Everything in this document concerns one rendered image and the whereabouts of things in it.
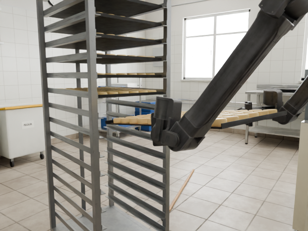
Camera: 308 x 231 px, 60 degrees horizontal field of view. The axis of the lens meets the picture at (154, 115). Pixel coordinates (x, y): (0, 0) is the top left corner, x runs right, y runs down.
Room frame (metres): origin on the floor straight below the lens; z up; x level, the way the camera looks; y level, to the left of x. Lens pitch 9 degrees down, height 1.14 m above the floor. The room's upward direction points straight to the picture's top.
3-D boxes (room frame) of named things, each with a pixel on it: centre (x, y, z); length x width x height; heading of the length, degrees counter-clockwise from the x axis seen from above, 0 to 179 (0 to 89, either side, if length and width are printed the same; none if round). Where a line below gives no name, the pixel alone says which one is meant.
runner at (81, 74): (1.43, 0.45, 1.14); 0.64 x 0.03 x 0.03; 41
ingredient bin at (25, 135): (3.52, 1.84, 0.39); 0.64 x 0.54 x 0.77; 52
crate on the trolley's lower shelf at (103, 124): (4.97, 0.68, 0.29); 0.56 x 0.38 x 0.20; 153
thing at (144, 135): (1.69, 0.15, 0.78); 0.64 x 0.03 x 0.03; 41
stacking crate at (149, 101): (5.70, 0.07, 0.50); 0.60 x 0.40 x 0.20; 147
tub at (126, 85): (5.13, 0.59, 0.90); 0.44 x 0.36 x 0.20; 63
